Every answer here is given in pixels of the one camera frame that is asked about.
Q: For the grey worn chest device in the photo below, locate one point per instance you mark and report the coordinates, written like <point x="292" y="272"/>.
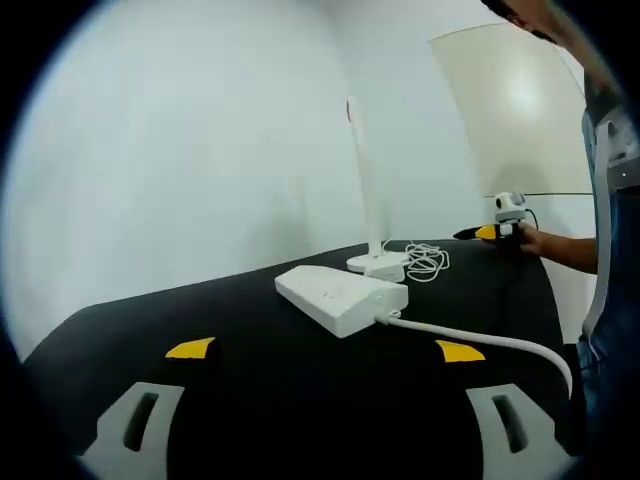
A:
<point x="622" y="150"/>

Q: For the beige board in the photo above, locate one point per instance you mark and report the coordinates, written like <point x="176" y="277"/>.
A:
<point x="520" y="115"/>

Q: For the white desk lamp plug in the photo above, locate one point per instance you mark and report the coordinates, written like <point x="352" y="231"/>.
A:
<point x="387" y="272"/>

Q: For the person's right hand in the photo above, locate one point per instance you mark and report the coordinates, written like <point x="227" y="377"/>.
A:
<point x="531" y="242"/>

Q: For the white power strip socket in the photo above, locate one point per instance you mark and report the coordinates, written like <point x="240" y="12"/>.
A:
<point x="335" y="295"/>

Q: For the white desk lamp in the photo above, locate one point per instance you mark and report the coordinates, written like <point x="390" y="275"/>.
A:
<point x="371" y="220"/>

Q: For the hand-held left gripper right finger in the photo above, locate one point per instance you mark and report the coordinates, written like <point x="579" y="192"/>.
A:
<point x="487" y="430"/>

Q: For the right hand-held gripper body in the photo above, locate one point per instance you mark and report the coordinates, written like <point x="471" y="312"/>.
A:
<point x="509" y="212"/>

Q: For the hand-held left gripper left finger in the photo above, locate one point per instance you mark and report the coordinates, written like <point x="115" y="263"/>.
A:
<point x="150" y="450"/>

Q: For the person's upper body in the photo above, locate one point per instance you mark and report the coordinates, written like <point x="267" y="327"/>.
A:
<point x="625" y="260"/>

